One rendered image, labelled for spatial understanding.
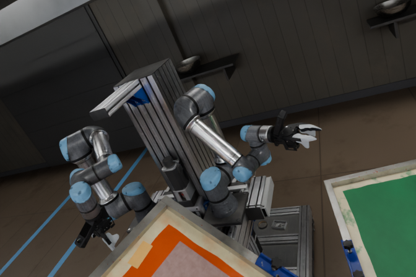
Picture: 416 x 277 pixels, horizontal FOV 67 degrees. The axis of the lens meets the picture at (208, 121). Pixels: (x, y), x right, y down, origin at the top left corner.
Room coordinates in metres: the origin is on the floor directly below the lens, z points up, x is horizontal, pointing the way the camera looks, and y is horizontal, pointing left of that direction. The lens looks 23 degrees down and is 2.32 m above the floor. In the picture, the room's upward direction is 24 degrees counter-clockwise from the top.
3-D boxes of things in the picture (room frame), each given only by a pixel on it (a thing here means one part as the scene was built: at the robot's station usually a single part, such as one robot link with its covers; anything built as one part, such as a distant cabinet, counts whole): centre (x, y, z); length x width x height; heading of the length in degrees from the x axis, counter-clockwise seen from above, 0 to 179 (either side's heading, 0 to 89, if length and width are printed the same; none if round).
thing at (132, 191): (1.60, 0.56, 1.42); 0.13 x 0.12 x 0.14; 103
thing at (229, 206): (1.38, 0.11, 1.31); 0.15 x 0.15 x 0.10
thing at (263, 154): (1.24, -0.15, 1.56); 0.11 x 0.08 x 0.11; 129
